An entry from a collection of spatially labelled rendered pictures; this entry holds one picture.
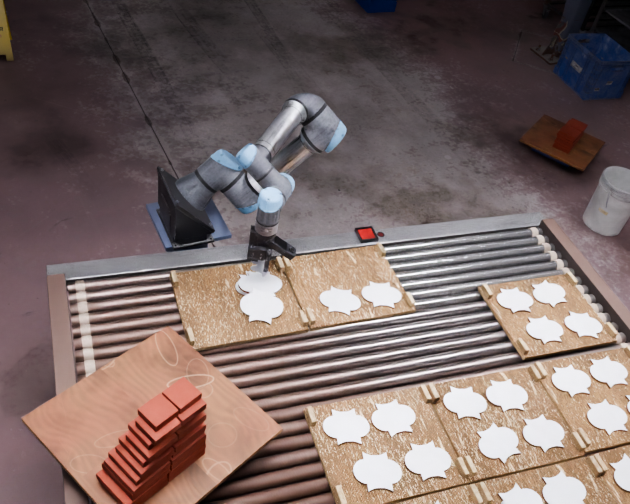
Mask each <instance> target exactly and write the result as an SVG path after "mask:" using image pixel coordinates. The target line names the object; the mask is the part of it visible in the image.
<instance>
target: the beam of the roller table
mask: <svg viewBox="0 0 630 504"><path fill-rule="evenodd" d="M542 219H545V218H544V217H543V215H542V214H541V213H540V212H533V213H524V214H515V215H506V216H496V217H487V218H478V219H469V220H460V221H450V222H441V223H432V224H423V225H414V226H404V227H395V228H386V229H377V230H375V232H376V234H377V233H378V232H383V233H384V234H385V236H384V237H379V236H378V235H377V236H378V238H379V240H378V242H369V243H360V241H359V239H358V237H357V235H356V233H355V232H349V233H340V234H331V235H322V236H312V237H303V238H294V239H285V240H284V241H286V242H287V243H289V244H290V245H292V246H293V247H295V248H296V256H301V255H310V254H317V253H324V252H331V251H338V250H345V249H352V248H360V247H367V246H374V245H376V244H377V243H381V245H382V246H386V245H395V244H403V243H412V242H420V241H429V240H437V239H446V238H455V237H463V236H472V235H480V234H489V233H497V232H506V231H514V230H523V229H528V228H533V227H535V228H538V226H539V224H540V222H541V220H542ZM248 245H249V243H248V244H239V245H229V246H220V247H211V248H202V249H193V250H183V251H174V252H165V253H156V254H147V255H137V256H128V257H119V258H110V259H101V260H91V261H82V262H73V263H64V264H55V265H47V266H46V272H47V275H54V274H63V273H64V274H65V278H66V286H67V291H68V283H71V282H75V281H80V280H83V281H88V280H97V279H105V278H114V277H122V276H131V275H139V274H148V273H156V272H165V271H173V270H182V269H190V268H199V267H208V266H216V265H225V264H233V263H242V262H250V261H251V260H247V253H248Z"/></svg>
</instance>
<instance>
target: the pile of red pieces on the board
mask: <svg viewBox="0 0 630 504"><path fill-rule="evenodd" d="M201 397H202V393H201V392H200V391H199V390H198V389H197V388H196V387H195V386H194V385H192V384H191V383H190V382H189V381H188V380H187V379H186V378H185V377H182V378H181V379H179V380H178V381H177V382H175V383H174V384H172V385H171V386H170V387H168V388H167V389H166V390H164V391H163V392H162V394H161V393H159V394H158V395H157V396H155V397H154V398H152V399H151V400H150V401H148V402H147V403H145V404H144V405H143V406H141V407H140V408H138V415H139V416H138V417H137V418H135V419H134V420H132V421H131V422H130V423H128V429H129V430H128V431H127V432H126V433H124V434H123V435H121V436H120V437H119V438H118V440H119V443H120V444H118V445H117V446H116V447H114V448H113V449H112V450H110V451H109V452H108V458H106V459H105V460H104V462H103V463H102V468H103V469H102V470H100V471H99V472H98V473H96V478H97V479H98V481H99V482H100V483H101V484H102V486H103V487H104V488H105V489H106V490H107V491H108V492H109V493H110V495H111V496H112V497H113V498H114V499H115V500H116V501H117V502H118V503H119V504H143V503H144V502H145V501H147V500H148V499H149V498H150V497H152V496H153V495H154V494H155V493H157V492H158V491H159V490H160V489H162V488H163V487H164V486H165V485H167V484H168V482H170V481H171V480H172V479H174V478H175V477H176V476H177V475H179V474H180V473H181V472H183V471H184V470H185V469H186V468H188V467H189V466H190V465H191V464H193V463H194V462H195V461H196V460H198V459H199V458H200V457H201V456H203V455H204V454H205V448H206V443H205V440H206V434H205V433H204V432H205V430H206V424H205V423H204V422H203V421H204V420H206V413H205V412H203V411H204V410H205V409H206V405H207V403H206V402H205V401H204V400H203V399H202V398H201Z"/></svg>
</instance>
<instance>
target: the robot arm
mask: <svg viewBox="0 0 630 504"><path fill-rule="evenodd" d="M298 124H302V125H303V126H304V127H302V128H301V130H300V135H299V136H298V137H297V138H296V139H294V140H293V141H292V142H291V143H289V144H288V145H287V146H286V147H284V148H283V149H282V150H281V151H280V152H278V153H277V151H278V150H279V149H280V148H281V146H282V145H283V144H284V142H285V141H286V140H287V138H288V137H289V136H290V135H291V133H292V132H293V131H294V129H295V128H296V127H297V126H298ZM345 134H346V127H345V125H344V124H343V123H342V122H341V120H340V119H339V118H338V117H337V116H336V115H335V113H334V112H333V111H332V110H331V109H330V108H329V106H328V105H327V104H326V103H325V101H324V100H323V99H322V98H321V97H319V96H317V95H315V94H312V93H298V94H295V95H293V96H291V97H290V98H288V99H287V100H286V101H285V103H284V104H283V106H282V111H281V112H280V113H279V115H278V116H277V117H276V118H275V119H274V121H273V122H272V123H271V124H270V126H269V127H268V128H267V129H266V130H265V132H264V133H263V134H262V135H261V137H260V138H259V139H258V140H257V141H256V143H255V144H254V145H253V144H252V143H249V144H247V145H246V146H245V147H243V148H242V149H241V150H240V151H239V152H238V154H237V155H236V158H235V157H234V156H233V155H232V154H230V153H229V152H227V151H226V150H223V149H220V150H218V151H216V152H215V153H214V154H212V155H211V156H210V157H209V158H208V159H207V160H206V161H205V162H204V163H203V164H202V165H200V166H199V167H198V168H197V169H196V170H195V171H194V172H192V173H190V174H188V175H186V176H184V177H181V178H179V179H178V180H177V181H176V182H175V184H176V187H177V189H178V190H179V192H180V193H181V194H182V196H183V197H184V198H185V199H186V200H187V201H188V202H189V203H190V204H191V205H192V206H193V207H195V208H196V209H198V210H200V211H203V210H204V209H205V208H206V207H207V205H208V203H209V202H210V200H211V198H212V197H213V195H214V194H215V193H216V192H217V191H218V190H220V191H221V192H222V193H223V194H224V195H225V196H226V197H227V198H228V200H229V201H230V202H231V203H232V204H233V205H234V206H235V208H237V209H238V210H239V211H240V212H241V213H243V214H248V213H251V212H253V211H255V210H256V209H257V215H256V222H255V226H254V225H251V230H250V237H249V245H248V253H247V260H251V261H252V263H253V264H256V265H254V266H251V270H253V271H256V272H259V273H261V274H262V277H264V276H265V275H266V274H267V272H268V268H269V261H271V255H272V249H274V250H275V251H277V252H278V253H280V254H281V255H283V256H284V257H286V258H287V259H289V260H292V259H293V258H294V257H295V256H296V248H295V247H293V246H292V245H290V244H289V243H287V242H286V241H284V240H283V239H281V238H280V237H278V236H277V235H276V232H277V230H278V223H279V217H280V212H281V210H282V208H283V206H284V205H285V203H286V201H287V200H288V198H289V197H290V196H291V194H292V192H293V190H294V187H295V183H294V180H293V178H292V177H291V176H290V175H287V174H288V173H290V172H291V171H292V170H293V169H295V168H296V167H297V166H298V165H300V164H301V163H302V162H303V161H305V160H306V159H307V158H308V157H310V156H311V155H312V154H313V153H321V152H323V151H324V150H325V152H327V153H329V152H330V151H332V150H333V149H334V148H335V147H336V146H337V145H338V144H339V143H340V141H341V140H342V139H343V137H344V136H345ZM276 153H277V154H276ZM275 154H276V155H275ZM274 155H275V156H274ZM243 169H245V170H246V171H247V173H246V174H245V173H244V172H243V171H242V170H243Z"/></svg>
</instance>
